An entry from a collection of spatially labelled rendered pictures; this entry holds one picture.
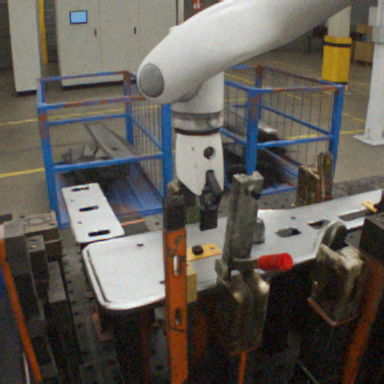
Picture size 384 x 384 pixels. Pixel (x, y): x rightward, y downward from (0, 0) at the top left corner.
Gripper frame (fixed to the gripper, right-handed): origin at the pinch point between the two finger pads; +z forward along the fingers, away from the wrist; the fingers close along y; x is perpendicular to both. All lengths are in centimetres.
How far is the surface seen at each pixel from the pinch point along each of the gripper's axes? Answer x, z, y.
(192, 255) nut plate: 1.2, 8.2, -0.6
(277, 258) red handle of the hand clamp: 0.8, -5.9, -25.8
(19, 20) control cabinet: 19, -44, 777
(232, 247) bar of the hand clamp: 1.5, -2.1, -15.9
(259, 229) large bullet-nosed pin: -12.3, 5.4, -1.5
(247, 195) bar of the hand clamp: 0.7, -10.8, -17.8
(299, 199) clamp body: -38.0, 12.8, 19.4
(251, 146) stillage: -114, 51, 169
